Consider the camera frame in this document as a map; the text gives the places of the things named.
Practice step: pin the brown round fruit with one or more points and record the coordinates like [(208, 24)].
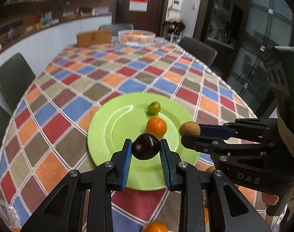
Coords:
[(189, 128)]

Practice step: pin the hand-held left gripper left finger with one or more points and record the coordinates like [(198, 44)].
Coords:
[(127, 164)]

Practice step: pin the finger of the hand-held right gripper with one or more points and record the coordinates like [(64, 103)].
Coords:
[(200, 143), (215, 131)]

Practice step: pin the dark wooden door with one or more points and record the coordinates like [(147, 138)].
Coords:
[(120, 2)]

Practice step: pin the dark purple plum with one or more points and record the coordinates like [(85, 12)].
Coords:
[(146, 147)]

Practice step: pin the brown woven box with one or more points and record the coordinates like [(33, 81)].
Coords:
[(93, 37)]

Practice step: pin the wooden wall shelf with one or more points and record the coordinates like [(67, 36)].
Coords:
[(40, 12)]

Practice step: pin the small green fruit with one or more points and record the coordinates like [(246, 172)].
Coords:
[(154, 108)]

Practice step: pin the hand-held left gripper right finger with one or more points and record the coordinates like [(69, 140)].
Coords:
[(164, 164)]

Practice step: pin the colourful chequered tablecloth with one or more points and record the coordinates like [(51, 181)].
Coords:
[(72, 96)]

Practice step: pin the person's right hand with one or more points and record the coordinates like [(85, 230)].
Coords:
[(270, 199)]

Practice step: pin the green plate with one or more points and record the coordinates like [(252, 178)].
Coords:
[(108, 135)]

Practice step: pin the clear plastic bag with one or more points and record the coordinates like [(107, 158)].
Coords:
[(5, 212)]

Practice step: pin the orange tangerine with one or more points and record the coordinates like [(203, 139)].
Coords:
[(156, 227), (156, 126)]

